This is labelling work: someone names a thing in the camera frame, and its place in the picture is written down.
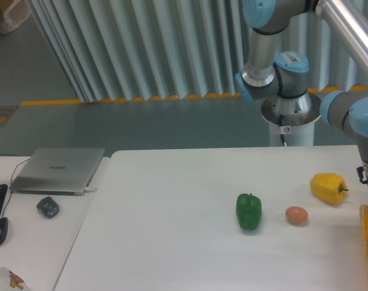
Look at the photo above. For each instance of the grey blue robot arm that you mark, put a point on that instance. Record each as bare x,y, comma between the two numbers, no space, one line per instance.
282,77

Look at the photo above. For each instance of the yellow bell pepper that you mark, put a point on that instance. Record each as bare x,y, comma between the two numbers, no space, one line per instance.
329,187

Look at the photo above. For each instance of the brown egg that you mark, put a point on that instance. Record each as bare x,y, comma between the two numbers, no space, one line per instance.
296,215

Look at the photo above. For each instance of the green bell pepper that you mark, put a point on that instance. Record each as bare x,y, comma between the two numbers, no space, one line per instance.
248,211

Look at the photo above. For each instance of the white folding partition screen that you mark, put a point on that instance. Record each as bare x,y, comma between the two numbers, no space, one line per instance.
147,49

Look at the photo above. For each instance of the silver laptop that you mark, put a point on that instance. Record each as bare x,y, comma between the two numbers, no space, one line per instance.
58,171

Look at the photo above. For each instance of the dark earbuds case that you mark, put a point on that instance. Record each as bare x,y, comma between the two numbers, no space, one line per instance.
48,207

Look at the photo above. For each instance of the white orange printed cloth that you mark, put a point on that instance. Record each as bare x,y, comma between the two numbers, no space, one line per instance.
10,281

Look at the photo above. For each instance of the brown cardboard box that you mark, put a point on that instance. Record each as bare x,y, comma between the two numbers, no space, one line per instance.
12,15

